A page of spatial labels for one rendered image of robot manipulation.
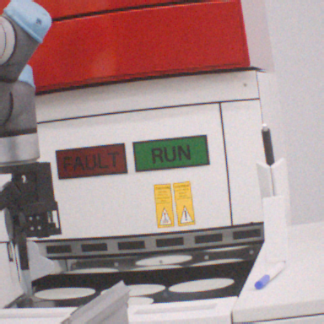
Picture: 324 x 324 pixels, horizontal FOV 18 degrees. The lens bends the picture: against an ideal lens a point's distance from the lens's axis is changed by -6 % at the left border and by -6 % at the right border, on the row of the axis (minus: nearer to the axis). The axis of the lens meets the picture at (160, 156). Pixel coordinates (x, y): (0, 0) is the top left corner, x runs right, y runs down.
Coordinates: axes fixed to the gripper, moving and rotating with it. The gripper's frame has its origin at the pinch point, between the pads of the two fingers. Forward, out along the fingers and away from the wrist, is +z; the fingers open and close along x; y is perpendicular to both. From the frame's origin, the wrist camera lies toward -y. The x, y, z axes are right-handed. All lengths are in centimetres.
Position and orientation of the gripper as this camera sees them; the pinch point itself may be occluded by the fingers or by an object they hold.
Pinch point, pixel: (24, 288)
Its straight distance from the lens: 162.4
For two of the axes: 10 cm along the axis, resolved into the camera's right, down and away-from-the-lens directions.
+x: -3.1, -0.2, 9.5
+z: 1.1, 9.9, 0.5
